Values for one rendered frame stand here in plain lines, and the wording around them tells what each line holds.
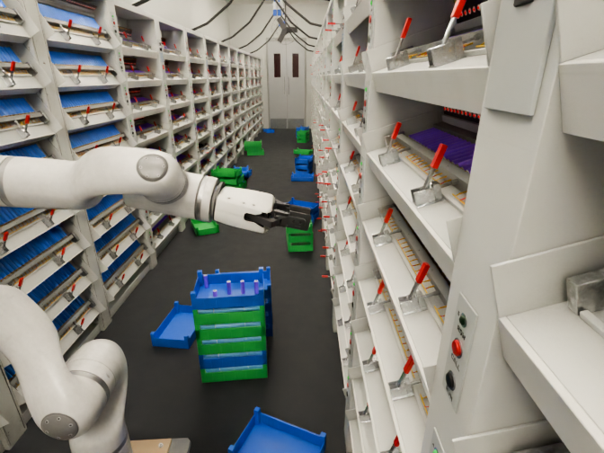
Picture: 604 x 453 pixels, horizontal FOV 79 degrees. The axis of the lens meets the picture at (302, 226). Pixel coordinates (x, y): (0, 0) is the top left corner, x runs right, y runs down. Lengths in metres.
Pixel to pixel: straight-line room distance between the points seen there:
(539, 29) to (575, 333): 0.21
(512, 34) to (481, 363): 0.27
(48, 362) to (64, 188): 0.37
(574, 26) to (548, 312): 0.20
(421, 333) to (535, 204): 0.35
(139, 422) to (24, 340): 0.97
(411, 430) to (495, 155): 0.52
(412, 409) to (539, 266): 0.48
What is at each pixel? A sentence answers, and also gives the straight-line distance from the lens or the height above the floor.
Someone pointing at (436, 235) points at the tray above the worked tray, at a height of 1.12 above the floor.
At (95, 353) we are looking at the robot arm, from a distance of 1.01.
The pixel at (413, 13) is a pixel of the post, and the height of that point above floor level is 1.44.
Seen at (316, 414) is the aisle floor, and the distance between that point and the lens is 1.72.
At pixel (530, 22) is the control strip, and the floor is 1.34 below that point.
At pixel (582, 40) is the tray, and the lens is 0.30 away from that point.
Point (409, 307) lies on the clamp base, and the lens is 0.65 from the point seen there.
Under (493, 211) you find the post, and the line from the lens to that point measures 0.35.
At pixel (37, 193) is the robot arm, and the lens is 0.76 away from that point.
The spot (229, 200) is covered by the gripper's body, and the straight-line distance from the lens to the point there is 0.65.
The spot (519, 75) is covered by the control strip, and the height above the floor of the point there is 1.31.
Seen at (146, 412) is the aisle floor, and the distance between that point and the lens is 1.85.
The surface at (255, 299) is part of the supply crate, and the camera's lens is 1.59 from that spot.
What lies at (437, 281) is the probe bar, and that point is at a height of 0.98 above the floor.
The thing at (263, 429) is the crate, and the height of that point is 0.00.
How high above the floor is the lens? 1.31
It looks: 22 degrees down
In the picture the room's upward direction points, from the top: straight up
